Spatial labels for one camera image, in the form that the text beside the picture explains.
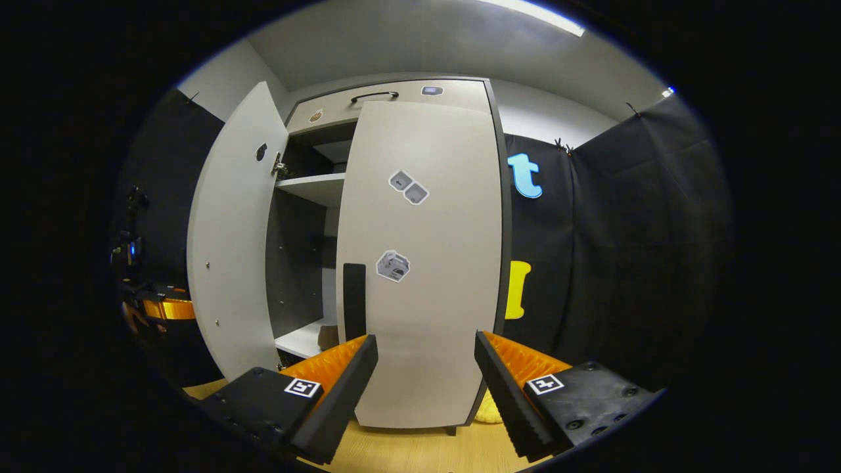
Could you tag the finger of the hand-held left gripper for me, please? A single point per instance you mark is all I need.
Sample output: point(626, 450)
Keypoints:
point(171, 309)

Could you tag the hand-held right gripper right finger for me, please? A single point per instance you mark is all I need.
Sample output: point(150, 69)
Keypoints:
point(506, 401)

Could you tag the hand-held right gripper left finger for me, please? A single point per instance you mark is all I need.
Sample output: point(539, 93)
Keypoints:
point(341, 401)

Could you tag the white cabinet door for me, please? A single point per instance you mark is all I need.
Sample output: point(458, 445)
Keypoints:
point(440, 230)
point(230, 249)

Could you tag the white shoe cabinet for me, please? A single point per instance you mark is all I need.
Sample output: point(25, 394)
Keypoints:
point(302, 263)

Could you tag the white cabinet shelf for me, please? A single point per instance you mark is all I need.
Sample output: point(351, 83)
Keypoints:
point(315, 187)
point(302, 341)

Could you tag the metal door hinge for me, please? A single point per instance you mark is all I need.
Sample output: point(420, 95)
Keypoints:
point(279, 165)

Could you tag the beige cabinet drawer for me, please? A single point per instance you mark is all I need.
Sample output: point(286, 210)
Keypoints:
point(407, 105)

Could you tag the yellow soft object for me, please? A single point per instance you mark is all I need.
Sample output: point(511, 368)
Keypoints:
point(487, 408)

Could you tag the black backdrop cloth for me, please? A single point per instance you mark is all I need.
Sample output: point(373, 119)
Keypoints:
point(164, 197)
point(624, 249)

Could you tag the long ceiling light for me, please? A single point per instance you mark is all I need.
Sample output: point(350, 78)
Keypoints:
point(539, 14)

